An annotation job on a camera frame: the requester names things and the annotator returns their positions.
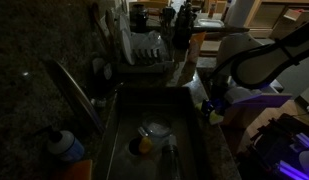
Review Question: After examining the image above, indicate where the curved chrome faucet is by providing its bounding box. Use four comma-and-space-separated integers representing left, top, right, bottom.
43, 60, 105, 134

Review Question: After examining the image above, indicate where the stainless steel sink basin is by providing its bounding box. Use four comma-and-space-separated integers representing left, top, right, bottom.
93, 87, 211, 180

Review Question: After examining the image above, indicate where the dark bottle in sink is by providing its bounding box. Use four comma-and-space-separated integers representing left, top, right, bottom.
161, 135, 182, 180

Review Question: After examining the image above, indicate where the blue white soap bottle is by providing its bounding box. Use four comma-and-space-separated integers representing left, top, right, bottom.
47, 130, 85, 163

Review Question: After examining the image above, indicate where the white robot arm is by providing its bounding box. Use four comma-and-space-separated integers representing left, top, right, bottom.
208, 22, 309, 90

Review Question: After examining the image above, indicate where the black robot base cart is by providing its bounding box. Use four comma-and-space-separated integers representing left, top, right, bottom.
237, 114, 309, 180

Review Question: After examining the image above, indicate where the yellow item in sink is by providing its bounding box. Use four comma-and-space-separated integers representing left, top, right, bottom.
138, 137, 153, 154

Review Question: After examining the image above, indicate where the glass bowl in sink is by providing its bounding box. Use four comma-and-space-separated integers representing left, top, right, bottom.
138, 115, 172, 138

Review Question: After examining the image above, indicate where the large white plate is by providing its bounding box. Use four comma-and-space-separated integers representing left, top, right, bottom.
121, 29, 135, 65

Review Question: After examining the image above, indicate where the orange sponge by sink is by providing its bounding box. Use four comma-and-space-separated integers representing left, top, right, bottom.
50, 160, 92, 180

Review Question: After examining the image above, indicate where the open white drawer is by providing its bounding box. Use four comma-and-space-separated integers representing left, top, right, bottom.
222, 85, 291, 129

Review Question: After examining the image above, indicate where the white dish rack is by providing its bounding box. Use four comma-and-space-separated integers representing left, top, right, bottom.
116, 30, 174, 74

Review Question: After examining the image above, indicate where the yellow green sponge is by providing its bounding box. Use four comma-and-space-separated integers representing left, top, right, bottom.
195, 102, 223, 125

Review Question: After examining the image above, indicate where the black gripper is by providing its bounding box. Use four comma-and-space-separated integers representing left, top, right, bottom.
201, 75, 230, 117

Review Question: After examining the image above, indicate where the black knife block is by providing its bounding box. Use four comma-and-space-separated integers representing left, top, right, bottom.
172, 0, 197, 49

